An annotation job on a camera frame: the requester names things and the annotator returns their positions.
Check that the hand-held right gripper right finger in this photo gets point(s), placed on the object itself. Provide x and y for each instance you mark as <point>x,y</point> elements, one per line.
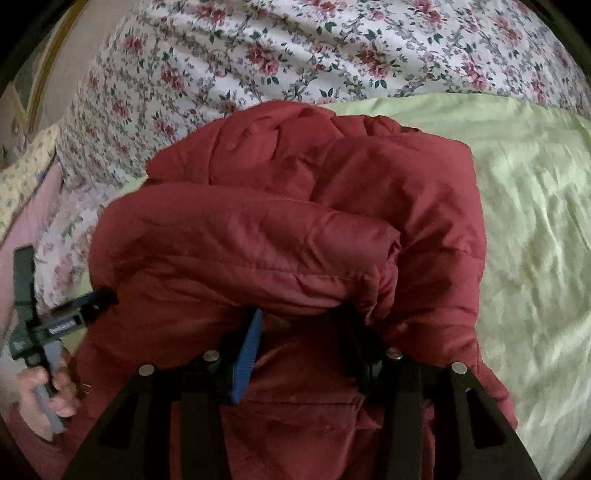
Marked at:
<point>371,367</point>

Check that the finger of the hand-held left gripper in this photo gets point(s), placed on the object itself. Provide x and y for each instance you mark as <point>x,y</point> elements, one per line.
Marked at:
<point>97,307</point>

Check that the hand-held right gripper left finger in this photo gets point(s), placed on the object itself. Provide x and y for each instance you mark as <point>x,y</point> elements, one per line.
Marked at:
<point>247,355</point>

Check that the red quilted comforter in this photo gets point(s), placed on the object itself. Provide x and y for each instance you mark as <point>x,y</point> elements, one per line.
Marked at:
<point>277,230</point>

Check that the person's left hand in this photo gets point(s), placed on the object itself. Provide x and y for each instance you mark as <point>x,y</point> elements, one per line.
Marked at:
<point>67,392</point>

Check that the large-flower floral pillow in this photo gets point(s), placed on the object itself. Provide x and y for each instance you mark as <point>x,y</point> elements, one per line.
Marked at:
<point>64,244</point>

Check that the pink pillow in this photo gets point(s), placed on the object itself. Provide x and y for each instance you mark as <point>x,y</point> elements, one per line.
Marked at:
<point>27,221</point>

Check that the yellow floral pillow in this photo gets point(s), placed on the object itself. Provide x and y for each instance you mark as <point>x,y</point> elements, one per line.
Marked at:
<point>25,166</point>

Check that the light green bed sheet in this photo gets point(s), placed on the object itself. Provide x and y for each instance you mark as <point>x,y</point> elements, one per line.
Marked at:
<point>535,221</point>

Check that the small-rose floral quilt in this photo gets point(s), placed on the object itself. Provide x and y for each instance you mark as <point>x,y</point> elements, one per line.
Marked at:
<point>300,50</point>

